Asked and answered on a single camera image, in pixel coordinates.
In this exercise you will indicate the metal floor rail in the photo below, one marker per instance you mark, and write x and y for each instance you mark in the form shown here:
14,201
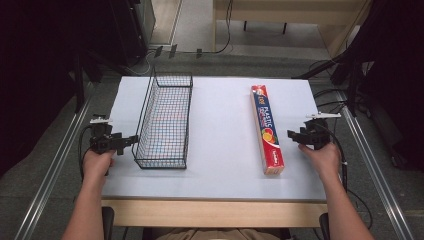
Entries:
373,173
50,173

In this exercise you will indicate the person's right hand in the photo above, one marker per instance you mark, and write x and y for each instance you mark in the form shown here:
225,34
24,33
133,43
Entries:
321,161

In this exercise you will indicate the red plastic wrap box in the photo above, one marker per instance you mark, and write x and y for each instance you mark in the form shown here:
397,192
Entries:
266,130

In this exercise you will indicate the black stand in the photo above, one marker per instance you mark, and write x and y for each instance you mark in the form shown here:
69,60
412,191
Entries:
346,71

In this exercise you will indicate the person's left hand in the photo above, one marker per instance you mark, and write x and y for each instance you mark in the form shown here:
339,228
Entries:
96,165

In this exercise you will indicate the person's beige trousers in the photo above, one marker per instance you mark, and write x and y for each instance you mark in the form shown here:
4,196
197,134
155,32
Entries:
216,234

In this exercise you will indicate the black chair armrest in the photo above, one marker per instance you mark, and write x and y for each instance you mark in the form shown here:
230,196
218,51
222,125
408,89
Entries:
108,223
324,226

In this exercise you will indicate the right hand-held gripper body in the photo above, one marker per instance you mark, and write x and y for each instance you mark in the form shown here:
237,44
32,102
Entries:
316,135

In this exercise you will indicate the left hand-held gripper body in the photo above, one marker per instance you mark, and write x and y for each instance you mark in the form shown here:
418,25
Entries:
101,141

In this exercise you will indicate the light wooden desk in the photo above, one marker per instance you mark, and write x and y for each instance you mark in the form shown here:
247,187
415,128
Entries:
286,13

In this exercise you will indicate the black curtain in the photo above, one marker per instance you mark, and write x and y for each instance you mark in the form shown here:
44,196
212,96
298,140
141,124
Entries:
36,73
396,66

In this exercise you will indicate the black cabinet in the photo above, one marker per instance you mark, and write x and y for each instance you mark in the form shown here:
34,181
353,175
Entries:
133,26

